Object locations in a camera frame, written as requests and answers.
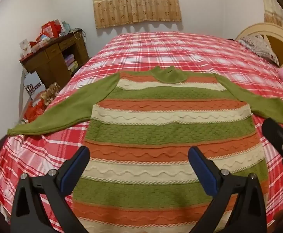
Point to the grey patterned pillow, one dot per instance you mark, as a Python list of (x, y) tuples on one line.
[(258, 46)]

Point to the gold wrapped bag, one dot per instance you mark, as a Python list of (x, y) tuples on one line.
[(51, 93)]

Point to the brown wooden desk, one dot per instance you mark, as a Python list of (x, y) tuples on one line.
[(54, 60)]

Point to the cream wooden headboard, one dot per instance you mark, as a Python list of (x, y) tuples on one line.
[(258, 28)]

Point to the green orange cream striped sweater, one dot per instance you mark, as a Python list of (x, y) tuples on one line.
[(165, 131)]

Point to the wide beige patterned curtain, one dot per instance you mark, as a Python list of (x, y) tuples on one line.
[(136, 4)]

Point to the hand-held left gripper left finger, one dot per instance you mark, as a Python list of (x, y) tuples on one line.
[(76, 168)]

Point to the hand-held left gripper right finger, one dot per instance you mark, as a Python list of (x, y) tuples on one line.
[(203, 173)]

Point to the purple box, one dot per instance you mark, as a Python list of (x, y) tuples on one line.
[(69, 60)]

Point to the white card box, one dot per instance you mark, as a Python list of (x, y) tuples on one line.
[(25, 47)]

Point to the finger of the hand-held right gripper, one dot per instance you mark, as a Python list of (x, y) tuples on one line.
[(276, 138)]

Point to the red plaid bed sheet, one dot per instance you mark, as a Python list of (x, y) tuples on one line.
[(168, 51)]

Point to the red plastic bags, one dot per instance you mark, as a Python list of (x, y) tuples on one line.
[(34, 111)]

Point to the pile of red gift boxes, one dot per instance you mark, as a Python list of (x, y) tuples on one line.
[(50, 29)]

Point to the white printed paper bag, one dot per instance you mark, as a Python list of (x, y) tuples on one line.
[(33, 83)]

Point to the light blue box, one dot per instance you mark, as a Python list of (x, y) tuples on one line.
[(66, 26)]

